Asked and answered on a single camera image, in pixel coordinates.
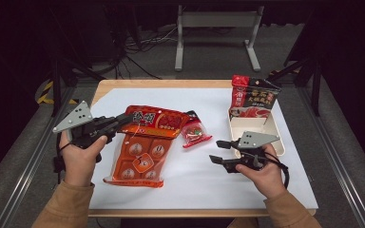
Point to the white divided plastic container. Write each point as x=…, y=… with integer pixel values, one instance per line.
x=267, y=126

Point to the aluminium floor rail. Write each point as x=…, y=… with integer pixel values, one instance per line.
x=37, y=158
x=335, y=158

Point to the grey metal stand frame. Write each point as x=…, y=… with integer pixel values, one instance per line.
x=218, y=19

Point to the white table mat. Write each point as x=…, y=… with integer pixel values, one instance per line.
x=187, y=98

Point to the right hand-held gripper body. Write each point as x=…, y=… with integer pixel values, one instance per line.
x=256, y=139

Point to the black tripod stand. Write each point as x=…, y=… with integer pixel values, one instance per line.
x=316, y=91
x=56, y=88

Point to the yellow black hazard tape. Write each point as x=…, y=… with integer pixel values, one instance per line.
x=46, y=91

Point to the person's right hand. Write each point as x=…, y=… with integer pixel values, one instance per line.
x=267, y=179

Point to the large black red soup packet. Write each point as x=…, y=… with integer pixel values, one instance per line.
x=255, y=96

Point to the person's left hand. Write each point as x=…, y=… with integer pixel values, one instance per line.
x=80, y=161

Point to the small red black packet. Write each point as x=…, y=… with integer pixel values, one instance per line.
x=195, y=133

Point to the large orange seasoning cube packet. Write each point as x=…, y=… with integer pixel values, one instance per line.
x=145, y=148

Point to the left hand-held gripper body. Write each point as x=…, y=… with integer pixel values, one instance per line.
x=76, y=118

